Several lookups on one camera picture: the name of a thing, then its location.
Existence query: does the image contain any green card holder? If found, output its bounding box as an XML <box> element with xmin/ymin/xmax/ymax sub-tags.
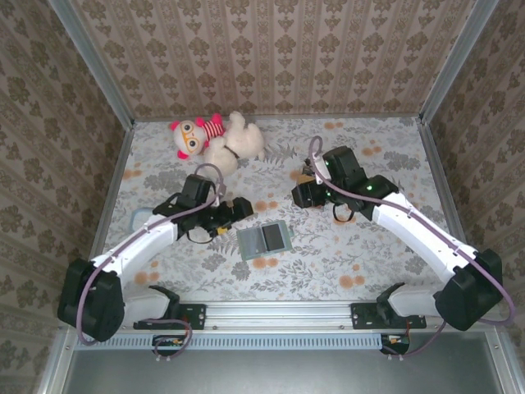
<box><xmin>236</xmin><ymin>219</ymin><xmax>294</xmax><ymax>262</ymax></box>

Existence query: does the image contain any small wired circuit board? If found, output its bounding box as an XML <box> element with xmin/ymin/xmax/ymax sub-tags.
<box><xmin>152</xmin><ymin>334</ymin><xmax>192</xmax><ymax>356</ymax></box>
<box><xmin>380</xmin><ymin>334</ymin><xmax>411</xmax><ymax>355</ymax></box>

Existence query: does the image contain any pale blue plastic tray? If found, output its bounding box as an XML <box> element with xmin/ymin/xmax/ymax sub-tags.
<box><xmin>130</xmin><ymin>207</ymin><xmax>152</xmax><ymax>234</ymax></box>

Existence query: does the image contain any aluminium mounting rail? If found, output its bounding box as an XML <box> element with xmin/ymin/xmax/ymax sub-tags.
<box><xmin>122</xmin><ymin>300</ymin><xmax>504</xmax><ymax>332</ymax></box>

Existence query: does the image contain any slotted grey cable duct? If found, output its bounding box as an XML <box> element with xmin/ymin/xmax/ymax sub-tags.
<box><xmin>75</xmin><ymin>332</ymin><xmax>382</xmax><ymax>351</ymax></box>

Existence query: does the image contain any grey metal panel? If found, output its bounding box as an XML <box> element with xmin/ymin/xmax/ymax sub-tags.
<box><xmin>61</xmin><ymin>332</ymin><xmax>514</xmax><ymax>394</ymax></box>

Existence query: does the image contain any plush doll with orange glasses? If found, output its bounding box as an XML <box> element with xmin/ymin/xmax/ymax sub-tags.
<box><xmin>170</xmin><ymin>113</ymin><xmax>227</xmax><ymax>162</ymax></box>

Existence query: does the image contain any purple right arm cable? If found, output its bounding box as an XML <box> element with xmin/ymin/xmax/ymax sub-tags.
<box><xmin>308</xmin><ymin>135</ymin><xmax>517</xmax><ymax>362</ymax></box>

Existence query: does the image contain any cream plush teddy bear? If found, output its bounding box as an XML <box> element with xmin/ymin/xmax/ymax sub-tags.
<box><xmin>203</xmin><ymin>110</ymin><xmax>267</xmax><ymax>178</ymax></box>

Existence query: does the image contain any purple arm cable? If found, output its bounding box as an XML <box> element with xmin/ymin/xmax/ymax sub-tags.
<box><xmin>308</xmin><ymin>135</ymin><xmax>517</xmax><ymax>362</ymax></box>
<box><xmin>76</xmin><ymin>163</ymin><xmax>227</xmax><ymax>363</ymax></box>

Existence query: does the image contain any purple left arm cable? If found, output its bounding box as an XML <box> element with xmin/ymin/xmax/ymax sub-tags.
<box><xmin>76</xmin><ymin>163</ymin><xmax>227</xmax><ymax>363</ymax></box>

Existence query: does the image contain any floral patterned tablecloth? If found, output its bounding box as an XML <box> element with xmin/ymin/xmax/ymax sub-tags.
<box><xmin>84</xmin><ymin>116</ymin><xmax>477</xmax><ymax>303</ymax></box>

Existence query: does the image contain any aluminium side rail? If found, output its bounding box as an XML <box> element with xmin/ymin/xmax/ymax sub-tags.
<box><xmin>88</xmin><ymin>122</ymin><xmax>136</xmax><ymax>263</ymax></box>
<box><xmin>417</xmin><ymin>118</ymin><xmax>473</xmax><ymax>255</ymax></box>

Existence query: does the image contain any aluminium frame post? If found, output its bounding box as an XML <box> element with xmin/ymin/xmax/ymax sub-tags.
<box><xmin>418</xmin><ymin>0</ymin><xmax>501</xmax><ymax>124</ymax></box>
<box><xmin>46</xmin><ymin>0</ymin><xmax>137</xmax><ymax>128</ymax></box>

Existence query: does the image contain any black credit card with chip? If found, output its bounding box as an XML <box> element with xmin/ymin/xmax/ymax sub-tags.
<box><xmin>240</xmin><ymin>228</ymin><xmax>265</xmax><ymax>259</ymax></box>

